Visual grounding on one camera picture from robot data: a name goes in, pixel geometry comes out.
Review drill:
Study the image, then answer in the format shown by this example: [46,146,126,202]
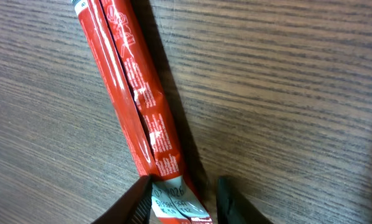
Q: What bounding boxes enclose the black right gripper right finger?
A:
[216,176,273,224]

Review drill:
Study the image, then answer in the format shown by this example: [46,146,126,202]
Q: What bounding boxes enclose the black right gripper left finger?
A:
[92,175,152,224]

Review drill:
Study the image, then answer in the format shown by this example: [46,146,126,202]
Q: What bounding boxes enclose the red stick sachet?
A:
[72,0,212,224]

